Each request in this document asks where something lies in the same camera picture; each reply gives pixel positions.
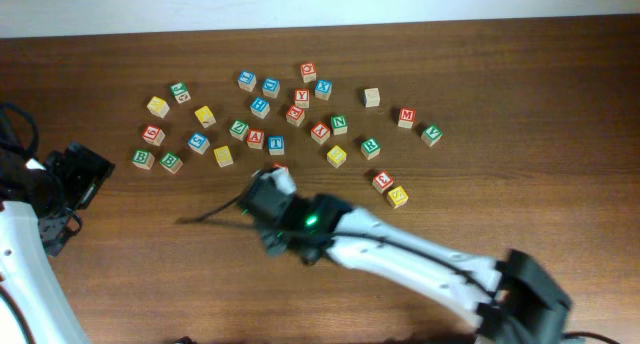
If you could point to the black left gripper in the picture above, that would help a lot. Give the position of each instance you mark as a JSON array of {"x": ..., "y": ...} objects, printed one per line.
[{"x": 92, "y": 169}]

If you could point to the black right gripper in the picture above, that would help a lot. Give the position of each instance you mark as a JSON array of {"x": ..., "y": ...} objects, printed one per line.
[{"x": 270, "y": 249}]

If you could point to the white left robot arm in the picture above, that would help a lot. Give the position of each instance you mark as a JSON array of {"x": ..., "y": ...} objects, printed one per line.
[{"x": 40, "y": 202}]

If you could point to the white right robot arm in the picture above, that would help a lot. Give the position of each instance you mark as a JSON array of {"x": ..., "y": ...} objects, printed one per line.
[{"x": 513, "y": 300}]

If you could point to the red U wooden block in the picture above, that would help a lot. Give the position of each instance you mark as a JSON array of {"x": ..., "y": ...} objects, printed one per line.
[{"x": 280, "y": 166}]

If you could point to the green B block left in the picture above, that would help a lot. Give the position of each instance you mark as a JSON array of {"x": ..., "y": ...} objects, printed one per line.
[{"x": 143, "y": 159}]

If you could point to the green b block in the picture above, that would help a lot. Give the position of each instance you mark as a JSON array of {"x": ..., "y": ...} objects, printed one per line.
[
  {"x": 171, "y": 162},
  {"x": 143, "y": 159}
]

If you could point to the blue T wooden block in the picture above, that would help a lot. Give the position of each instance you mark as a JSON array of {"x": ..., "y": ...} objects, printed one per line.
[{"x": 276, "y": 145}]

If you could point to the red 6 wooden block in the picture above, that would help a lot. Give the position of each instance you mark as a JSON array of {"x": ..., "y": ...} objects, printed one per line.
[{"x": 153, "y": 135}]

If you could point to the yellow wooden block near R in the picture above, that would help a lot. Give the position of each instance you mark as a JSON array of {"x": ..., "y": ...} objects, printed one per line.
[{"x": 336, "y": 156}]

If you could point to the yellow block centre left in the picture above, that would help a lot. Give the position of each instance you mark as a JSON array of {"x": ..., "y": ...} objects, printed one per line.
[{"x": 223, "y": 156}]

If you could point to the green B block right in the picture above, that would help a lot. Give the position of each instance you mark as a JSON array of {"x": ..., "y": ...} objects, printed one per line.
[{"x": 171, "y": 162}]

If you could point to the red A wooden block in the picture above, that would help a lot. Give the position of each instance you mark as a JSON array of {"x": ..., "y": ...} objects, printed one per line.
[{"x": 255, "y": 139}]

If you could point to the red Y block lower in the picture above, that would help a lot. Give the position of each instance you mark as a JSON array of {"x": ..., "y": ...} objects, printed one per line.
[{"x": 320, "y": 133}]

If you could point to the red y block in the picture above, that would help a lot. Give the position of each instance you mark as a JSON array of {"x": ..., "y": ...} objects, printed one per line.
[
  {"x": 302, "y": 98},
  {"x": 320, "y": 133}
]

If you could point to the yellow block far left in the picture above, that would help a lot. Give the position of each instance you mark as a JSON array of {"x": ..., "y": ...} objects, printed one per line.
[{"x": 158, "y": 107}]

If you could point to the green Z wooden block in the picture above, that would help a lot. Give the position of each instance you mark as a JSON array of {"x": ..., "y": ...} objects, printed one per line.
[{"x": 239, "y": 130}]

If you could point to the red 3 wooden block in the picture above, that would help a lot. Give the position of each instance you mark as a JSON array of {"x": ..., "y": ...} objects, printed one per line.
[{"x": 382, "y": 181}]

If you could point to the red E wooden block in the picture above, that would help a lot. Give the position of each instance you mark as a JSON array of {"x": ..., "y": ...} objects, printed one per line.
[{"x": 295, "y": 115}]

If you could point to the green R wooden block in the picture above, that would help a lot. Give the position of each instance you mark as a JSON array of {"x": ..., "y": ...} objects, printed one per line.
[{"x": 370, "y": 148}]

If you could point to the green N wooden block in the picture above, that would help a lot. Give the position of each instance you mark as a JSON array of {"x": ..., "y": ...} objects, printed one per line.
[{"x": 339, "y": 124}]

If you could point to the yellow S wooden block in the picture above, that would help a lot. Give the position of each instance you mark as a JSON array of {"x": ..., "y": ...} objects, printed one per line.
[{"x": 397, "y": 197}]

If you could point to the blue H wooden block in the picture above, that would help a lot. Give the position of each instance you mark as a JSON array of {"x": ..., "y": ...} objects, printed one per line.
[{"x": 260, "y": 107}]

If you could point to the red Y block upper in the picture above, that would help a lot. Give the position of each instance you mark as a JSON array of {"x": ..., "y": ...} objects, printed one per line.
[{"x": 302, "y": 98}]

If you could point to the green J wooden block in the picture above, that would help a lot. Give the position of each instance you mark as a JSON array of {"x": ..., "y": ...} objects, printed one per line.
[{"x": 180, "y": 92}]

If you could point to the yellow block upper middle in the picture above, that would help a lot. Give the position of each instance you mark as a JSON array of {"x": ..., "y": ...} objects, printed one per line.
[{"x": 205, "y": 116}]

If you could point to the blue D wooden block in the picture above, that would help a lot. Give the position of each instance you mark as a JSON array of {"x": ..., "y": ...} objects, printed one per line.
[{"x": 271, "y": 87}]

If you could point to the blue X wooden block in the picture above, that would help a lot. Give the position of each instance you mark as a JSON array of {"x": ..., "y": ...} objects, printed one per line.
[{"x": 323, "y": 89}]

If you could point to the plain wooden block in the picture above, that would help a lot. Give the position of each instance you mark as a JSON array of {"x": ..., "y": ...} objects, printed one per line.
[{"x": 372, "y": 97}]

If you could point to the red C wooden block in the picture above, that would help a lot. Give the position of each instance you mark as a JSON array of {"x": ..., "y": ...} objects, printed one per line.
[{"x": 308, "y": 72}]

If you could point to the red M wooden block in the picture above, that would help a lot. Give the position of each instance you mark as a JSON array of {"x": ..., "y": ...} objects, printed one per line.
[{"x": 407, "y": 117}]

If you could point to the green V wooden block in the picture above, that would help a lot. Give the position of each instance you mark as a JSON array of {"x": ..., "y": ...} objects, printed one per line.
[{"x": 431, "y": 135}]

